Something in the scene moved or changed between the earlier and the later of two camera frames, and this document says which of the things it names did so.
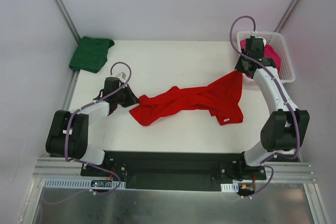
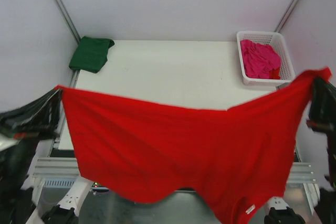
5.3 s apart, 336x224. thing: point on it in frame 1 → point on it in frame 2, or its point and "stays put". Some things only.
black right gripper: [243, 64] → [323, 111]
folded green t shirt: [91, 54] stays put
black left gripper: [127, 96] → [29, 120]
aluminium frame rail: [283, 172] stays put
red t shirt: [221, 98] → [239, 161]
